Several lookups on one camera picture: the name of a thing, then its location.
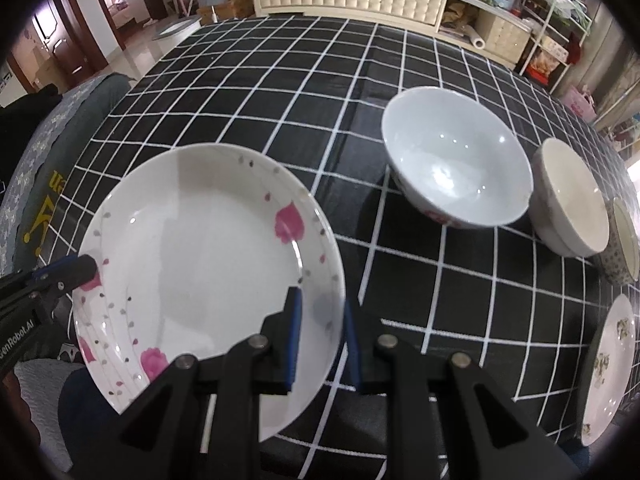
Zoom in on small cream tufted cabinet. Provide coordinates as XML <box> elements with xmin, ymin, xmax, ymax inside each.
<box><xmin>472</xmin><ymin>7</ymin><xmax>532</xmax><ymax>68</ymax></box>

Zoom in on white metal shelf rack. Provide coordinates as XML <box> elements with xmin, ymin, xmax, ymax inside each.
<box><xmin>515</xmin><ymin>0</ymin><xmax>594</xmax><ymax>96</ymax></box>

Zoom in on cream bowl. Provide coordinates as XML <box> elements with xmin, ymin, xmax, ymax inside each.
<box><xmin>530</xmin><ymin>138</ymin><xmax>611</xmax><ymax>259</ymax></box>

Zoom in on grey floral fabric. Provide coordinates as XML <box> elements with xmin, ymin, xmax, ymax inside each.
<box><xmin>0</xmin><ymin>77</ymin><xmax>108</xmax><ymax>261</ymax></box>

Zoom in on cardboard box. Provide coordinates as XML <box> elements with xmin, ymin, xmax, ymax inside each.
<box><xmin>197</xmin><ymin>0</ymin><xmax>254</xmax><ymax>26</ymax></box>

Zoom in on large white bowl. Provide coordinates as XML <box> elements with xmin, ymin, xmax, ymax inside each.
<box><xmin>381</xmin><ymin>86</ymin><xmax>534</xmax><ymax>231</ymax></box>

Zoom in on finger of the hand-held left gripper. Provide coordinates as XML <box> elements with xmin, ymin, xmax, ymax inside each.
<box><xmin>0</xmin><ymin>254</ymin><xmax>85</xmax><ymax>293</ymax></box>
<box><xmin>0</xmin><ymin>256</ymin><xmax>99</xmax><ymax>313</ymax></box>

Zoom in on black white-grid tablecloth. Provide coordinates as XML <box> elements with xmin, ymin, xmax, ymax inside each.
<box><xmin>60</xmin><ymin>14</ymin><xmax>640</xmax><ymax>480</ymax></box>

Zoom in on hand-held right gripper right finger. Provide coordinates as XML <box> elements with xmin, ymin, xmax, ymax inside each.
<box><xmin>344</xmin><ymin>299</ymin><xmax>583</xmax><ymax>480</ymax></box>

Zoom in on grey fuzzy cushion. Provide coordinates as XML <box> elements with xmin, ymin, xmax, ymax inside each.
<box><xmin>12</xmin><ymin>357</ymin><xmax>88</xmax><ymax>471</ymax></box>

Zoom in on grey white basin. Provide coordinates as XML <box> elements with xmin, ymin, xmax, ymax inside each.
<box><xmin>150</xmin><ymin>15</ymin><xmax>202</xmax><ymax>42</ymax></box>

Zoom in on dark green printed cloth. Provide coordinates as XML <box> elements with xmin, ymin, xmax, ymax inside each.
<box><xmin>12</xmin><ymin>74</ymin><xmax>132</xmax><ymax>281</ymax></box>

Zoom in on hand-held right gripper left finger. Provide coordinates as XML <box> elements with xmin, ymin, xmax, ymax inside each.
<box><xmin>65</xmin><ymin>286</ymin><xmax>304</xmax><ymax>480</ymax></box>

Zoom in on cartoon print white plate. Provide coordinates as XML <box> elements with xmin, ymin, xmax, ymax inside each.
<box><xmin>580</xmin><ymin>294</ymin><xmax>637</xmax><ymax>448</ymax></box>

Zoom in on pink flower white plate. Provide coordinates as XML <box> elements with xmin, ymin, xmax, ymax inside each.
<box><xmin>72</xmin><ymin>142</ymin><xmax>347</xmax><ymax>443</ymax></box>

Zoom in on brown wooden door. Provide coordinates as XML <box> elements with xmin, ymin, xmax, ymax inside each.
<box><xmin>30</xmin><ymin>0</ymin><xmax>108</xmax><ymax>92</ymax></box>

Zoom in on white paper roll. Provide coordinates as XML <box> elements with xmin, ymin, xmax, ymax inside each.
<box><xmin>464</xmin><ymin>24</ymin><xmax>487</xmax><ymax>52</ymax></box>

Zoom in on patterned dark-rimmed bowl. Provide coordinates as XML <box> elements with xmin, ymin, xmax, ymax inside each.
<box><xmin>597</xmin><ymin>197</ymin><xmax>640</xmax><ymax>286</ymax></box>

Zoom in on person's left leg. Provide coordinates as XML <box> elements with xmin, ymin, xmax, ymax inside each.
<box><xmin>57</xmin><ymin>367</ymin><xmax>151</xmax><ymax>476</ymax></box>

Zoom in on pink bag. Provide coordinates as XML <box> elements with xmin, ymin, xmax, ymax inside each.
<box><xmin>562</xmin><ymin>85</ymin><xmax>598</xmax><ymax>123</ymax></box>

